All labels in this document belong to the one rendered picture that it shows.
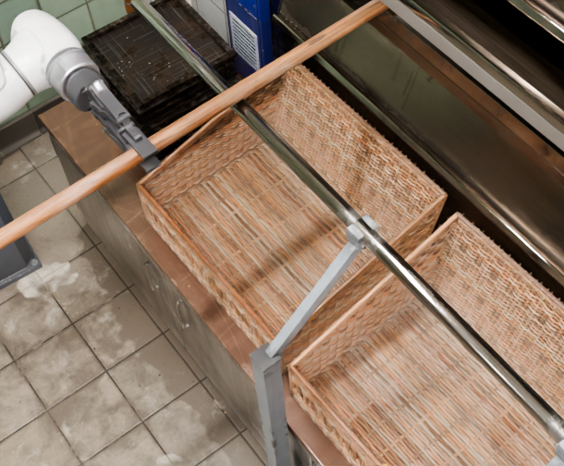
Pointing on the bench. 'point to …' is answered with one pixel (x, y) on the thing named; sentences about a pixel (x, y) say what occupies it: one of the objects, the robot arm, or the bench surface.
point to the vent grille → (244, 42)
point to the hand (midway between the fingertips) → (141, 150)
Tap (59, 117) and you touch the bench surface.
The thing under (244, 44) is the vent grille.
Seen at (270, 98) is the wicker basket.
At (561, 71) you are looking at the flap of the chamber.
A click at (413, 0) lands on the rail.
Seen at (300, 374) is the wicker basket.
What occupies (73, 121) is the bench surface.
